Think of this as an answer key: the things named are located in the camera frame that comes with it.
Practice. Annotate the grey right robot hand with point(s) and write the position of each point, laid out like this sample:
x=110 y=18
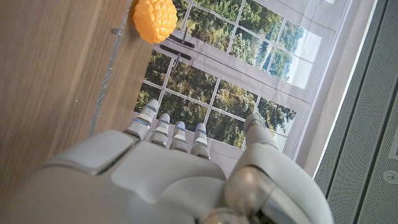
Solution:
x=161 y=186

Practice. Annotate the orange toy pineapple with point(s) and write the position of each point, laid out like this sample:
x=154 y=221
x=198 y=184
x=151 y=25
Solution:
x=155 y=20

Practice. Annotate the printed window forest backdrop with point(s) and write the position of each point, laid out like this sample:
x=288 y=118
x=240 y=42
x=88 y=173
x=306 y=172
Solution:
x=236 y=77

